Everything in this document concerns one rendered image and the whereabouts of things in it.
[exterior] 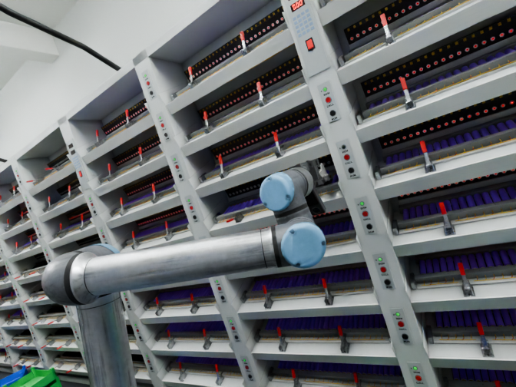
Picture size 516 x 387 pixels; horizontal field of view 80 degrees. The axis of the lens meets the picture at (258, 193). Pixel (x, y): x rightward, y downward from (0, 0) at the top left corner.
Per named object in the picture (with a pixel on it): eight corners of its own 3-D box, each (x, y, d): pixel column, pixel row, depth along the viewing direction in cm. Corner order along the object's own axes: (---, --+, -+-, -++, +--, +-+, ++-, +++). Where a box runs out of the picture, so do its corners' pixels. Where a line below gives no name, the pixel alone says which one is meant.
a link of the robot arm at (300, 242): (5, 268, 65) (323, 214, 60) (50, 255, 78) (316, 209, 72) (16, 322, 65) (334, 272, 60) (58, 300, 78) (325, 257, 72)
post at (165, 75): (274, 420, 135) (145, 48, 128) (256, 418, 140) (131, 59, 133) (292, 387, 152) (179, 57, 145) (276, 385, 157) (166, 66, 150)
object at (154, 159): (170, 163, 136) (153, 136, 132) (97, 196, 168) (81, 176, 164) (194, 146, 152) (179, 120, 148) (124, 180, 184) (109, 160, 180)
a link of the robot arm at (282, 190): (265, 219, 77) (250, 182, 77) (286, 207, 88) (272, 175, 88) (297, 208, 72) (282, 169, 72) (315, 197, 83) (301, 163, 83)
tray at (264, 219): (349, 207, 101) (338, 183, 98) (213, 239, 133) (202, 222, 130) (355, 179, 116) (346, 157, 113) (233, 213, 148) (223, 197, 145)
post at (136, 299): (169, 402, 172) (64, 114, 165) (158, 401, 177) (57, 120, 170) (193, 377, 189) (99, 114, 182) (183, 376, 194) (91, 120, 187)
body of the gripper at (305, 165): (319, 157, 97) (305, 161, 87) (327, 183, 97) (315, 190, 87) (298, 165, 101) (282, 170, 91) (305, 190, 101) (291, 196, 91)
